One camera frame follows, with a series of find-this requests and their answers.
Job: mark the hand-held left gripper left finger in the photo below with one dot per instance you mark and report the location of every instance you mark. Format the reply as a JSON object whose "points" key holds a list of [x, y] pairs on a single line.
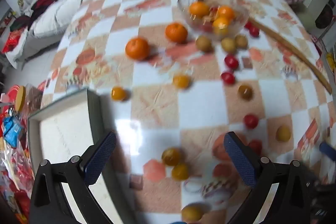
{"points": [[101, 158]]}

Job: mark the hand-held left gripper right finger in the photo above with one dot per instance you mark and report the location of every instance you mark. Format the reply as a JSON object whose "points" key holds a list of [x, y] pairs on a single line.
{"points": [[239, 161]]}

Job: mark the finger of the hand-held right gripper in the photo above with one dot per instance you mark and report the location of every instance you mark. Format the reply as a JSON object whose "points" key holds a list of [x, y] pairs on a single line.
{"points": [[328, 151]]}

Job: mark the red cherry tomato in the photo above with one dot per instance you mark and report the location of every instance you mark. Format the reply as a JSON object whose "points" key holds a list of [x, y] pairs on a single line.
{"points": [[206, 27], [231, 61], [251, 121], [254, 30], [247, 25], [256, 147], [227, 77]]}

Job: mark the white shallow tray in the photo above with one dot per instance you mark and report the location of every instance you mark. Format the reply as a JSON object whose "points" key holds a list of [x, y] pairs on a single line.
{"points": [[65, 129]]}

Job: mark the longan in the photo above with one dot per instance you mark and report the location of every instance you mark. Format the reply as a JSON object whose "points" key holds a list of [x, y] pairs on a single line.
{"points": [[283, 133], [204, 43], [228, 44], [192, 212], [241, 41]]}

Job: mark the yellow cherry tomato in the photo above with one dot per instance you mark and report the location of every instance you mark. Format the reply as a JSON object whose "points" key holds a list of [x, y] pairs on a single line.
{"points": [[118, 93], [180, 171], [181, 81], [172, 156]]}

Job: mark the brown cherry tomato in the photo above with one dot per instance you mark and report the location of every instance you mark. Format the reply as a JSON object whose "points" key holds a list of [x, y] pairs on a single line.
{"points": [[245, 92]]}

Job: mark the checkered plastic tablecloth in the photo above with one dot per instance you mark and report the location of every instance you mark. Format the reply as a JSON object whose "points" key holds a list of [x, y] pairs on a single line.
{"points": [[199, 108]]}

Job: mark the pile of red snack packets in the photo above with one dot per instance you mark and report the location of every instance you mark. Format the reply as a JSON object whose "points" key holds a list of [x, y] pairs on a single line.
{"points": [[13, 174]]}

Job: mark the yellow packet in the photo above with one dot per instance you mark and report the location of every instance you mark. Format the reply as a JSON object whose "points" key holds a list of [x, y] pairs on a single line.
{"points": [[331, 60]]}

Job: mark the blue snack packet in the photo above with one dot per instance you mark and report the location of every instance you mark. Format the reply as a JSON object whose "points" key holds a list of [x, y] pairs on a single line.
{"points": [[11, 129]]}

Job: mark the clear jar with yellow lid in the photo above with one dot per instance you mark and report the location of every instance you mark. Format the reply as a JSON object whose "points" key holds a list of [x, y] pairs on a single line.
{"points": [[20, 98]]}

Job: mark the red round tin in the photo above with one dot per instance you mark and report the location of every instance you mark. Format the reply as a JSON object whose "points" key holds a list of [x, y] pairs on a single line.
{"points": [[10, 94]]}

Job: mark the long wooden stick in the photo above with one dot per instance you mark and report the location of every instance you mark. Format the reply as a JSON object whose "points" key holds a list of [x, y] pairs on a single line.
{"points": [[288, 47]]}

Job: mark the mandarin orange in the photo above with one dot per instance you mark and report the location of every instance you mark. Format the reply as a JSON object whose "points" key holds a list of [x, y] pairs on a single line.
{"points": [[225, 13], [176, 32], [199, 9], [137, 48], [221, 24]]}

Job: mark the dark round object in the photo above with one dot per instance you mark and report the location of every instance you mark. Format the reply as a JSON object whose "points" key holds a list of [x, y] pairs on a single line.
{"points": [[324, 16]]}

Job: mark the red patterned cushion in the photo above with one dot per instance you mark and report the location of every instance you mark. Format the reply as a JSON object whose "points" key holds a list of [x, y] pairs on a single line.
{"points": [[11, 41]]}

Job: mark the dark cloth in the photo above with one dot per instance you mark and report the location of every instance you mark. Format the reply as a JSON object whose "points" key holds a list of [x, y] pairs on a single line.
{"points": [[21, 22]]}

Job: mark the dark red clothes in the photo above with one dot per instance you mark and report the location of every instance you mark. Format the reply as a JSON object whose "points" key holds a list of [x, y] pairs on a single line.
{"points": [[42, 5]]}

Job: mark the clear glass bowl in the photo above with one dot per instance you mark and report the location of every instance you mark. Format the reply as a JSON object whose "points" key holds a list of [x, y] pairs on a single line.
{"points": [[187, 2]]}

